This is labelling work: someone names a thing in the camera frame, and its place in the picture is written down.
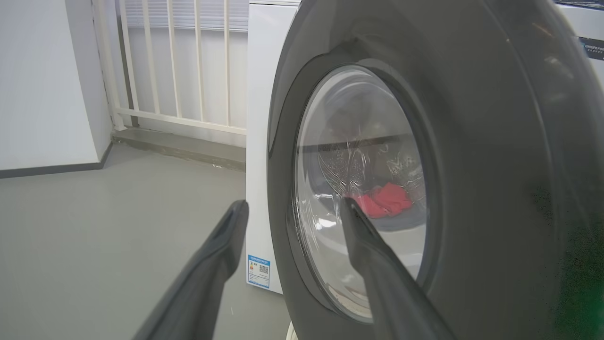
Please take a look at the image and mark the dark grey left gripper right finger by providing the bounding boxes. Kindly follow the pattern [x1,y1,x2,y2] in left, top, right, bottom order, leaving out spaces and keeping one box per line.
[340,197,456,340]

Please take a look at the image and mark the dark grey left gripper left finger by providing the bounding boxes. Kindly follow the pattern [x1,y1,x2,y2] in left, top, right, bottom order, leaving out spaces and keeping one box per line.
[132,200,250,340]

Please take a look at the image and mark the red garment with white stripes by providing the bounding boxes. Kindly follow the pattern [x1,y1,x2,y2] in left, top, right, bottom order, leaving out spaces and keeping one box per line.
[352,182,415,219]

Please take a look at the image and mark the dark grey washing machine door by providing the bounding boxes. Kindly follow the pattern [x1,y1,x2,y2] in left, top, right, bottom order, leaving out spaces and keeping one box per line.
[267,0,604,340]

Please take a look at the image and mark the white washing machine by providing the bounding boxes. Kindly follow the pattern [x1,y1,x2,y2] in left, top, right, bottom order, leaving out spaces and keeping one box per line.
[245,0,604,296]

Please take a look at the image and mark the blue energy label sticker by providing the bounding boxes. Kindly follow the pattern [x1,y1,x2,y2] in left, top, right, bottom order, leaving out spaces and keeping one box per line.
[247,255,271,289]

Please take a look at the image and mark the white metal railing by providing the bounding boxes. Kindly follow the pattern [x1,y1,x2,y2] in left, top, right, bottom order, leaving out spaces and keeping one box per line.
[92,0,248,136]

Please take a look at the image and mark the white horizontal window blinds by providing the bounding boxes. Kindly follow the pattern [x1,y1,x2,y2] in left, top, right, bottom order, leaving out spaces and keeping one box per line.
[124,0,249,32]

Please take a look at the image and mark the dark label with white text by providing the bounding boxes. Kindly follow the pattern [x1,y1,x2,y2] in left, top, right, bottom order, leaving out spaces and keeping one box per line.
[578,37,604,61]

